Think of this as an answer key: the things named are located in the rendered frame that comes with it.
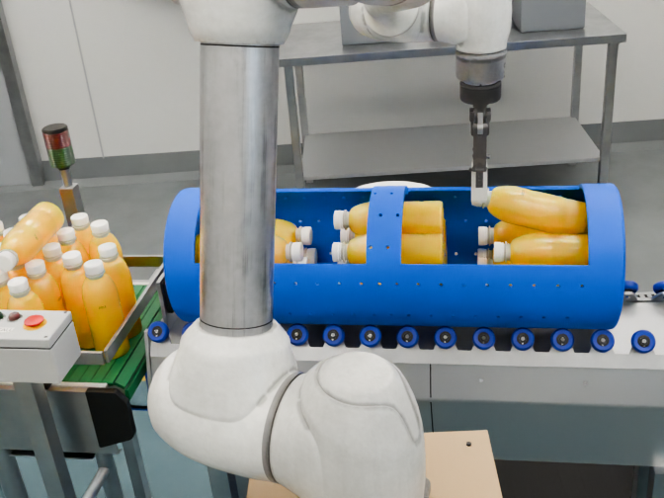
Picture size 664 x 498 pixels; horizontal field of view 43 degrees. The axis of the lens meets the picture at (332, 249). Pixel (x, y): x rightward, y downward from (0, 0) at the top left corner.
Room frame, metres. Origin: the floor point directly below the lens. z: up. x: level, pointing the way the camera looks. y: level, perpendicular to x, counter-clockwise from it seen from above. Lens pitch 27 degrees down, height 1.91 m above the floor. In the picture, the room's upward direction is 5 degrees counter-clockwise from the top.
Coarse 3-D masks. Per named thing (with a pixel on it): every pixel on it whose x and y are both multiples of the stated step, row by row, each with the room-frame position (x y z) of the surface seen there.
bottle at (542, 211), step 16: (496, 192) 1.49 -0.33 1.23; (512, 192) 1.48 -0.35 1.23; (528, 192) 1.48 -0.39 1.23; (496, 208) 1.47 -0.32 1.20; (512, 208) 1.46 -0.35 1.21; (528, 208) 1.46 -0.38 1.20; (544, 208) 1.45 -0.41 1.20; (560, 208) 1.45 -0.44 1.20; (576, 208) 1.45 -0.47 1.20; (528, 224) 1.46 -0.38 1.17; (544, 224) 1.45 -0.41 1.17; (560, 224) 1.44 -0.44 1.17; (576, 224) 1.44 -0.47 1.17
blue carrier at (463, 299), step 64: (192, 192) 1.61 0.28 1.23; (320, 192) 1.64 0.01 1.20; (384, 192) 1.53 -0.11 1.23; (448, 192) 1.59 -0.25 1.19; (576, 192) 1.55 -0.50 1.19; (192, 256) 1.48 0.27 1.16; (320, 256) 1.68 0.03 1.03; (384, 256) 1.40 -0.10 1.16; (448, 256) 1.62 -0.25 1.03; (192, 320) 1.51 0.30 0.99; (320, 320) 1.44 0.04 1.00; (384, 320) 1.42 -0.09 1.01; (448, 320) 1.39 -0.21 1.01; (512, 320) 1.36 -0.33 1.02; (576, 320) 1.34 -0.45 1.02
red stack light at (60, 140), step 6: (42, 132) 2.04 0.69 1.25; (60, 132) 2.03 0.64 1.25; (66, 132) 2.04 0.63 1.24; (48, 138) 2.02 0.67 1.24; (54, 138) 2.02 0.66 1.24; (60, 138) 2.02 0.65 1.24; (66, 138) 2.03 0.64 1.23; (48, 144) 2.02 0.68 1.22; (54, 144) 2.02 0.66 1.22; (60, 144) 2.02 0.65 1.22; (66, 144) 2.03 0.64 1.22
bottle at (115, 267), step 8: (104, 264) 1.61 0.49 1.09; (112, 264) 1.61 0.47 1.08; (120, 264) 1.62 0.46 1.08; (112, 272) 1.60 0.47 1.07; (120, 272) 1.61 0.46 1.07; (128, 272) 1.63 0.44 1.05; (120, 280) 1.60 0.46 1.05; (128, 280) 1.62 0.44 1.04; (120, 288) 1.60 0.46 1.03; (128, 288) 1.62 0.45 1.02; (120, 296) 1.60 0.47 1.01; (128, 296) 1.61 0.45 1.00; (128, 304) 1.61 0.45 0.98; (128, 312) 1.60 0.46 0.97; (136, 328) 1.61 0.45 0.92; (128, 336) 1.60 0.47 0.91
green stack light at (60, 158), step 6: (48, 150) 2.02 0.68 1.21; (54, 150) 2.02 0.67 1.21; (60, 150) 2.02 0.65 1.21; (66, 150) 2.03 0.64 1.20; (72, 150) 2.05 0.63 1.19; (48, 156) 2.03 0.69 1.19; (54, 156) 2.02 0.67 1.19; (60, 156) 2.02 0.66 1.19; (66, 156) 2.02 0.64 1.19; (72, 156) 2.04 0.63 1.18; (54, 162) 2.02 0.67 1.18; (60, 162) 2.02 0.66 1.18; (66, 162) 2.02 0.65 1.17; (72, 162) 2.03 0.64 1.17
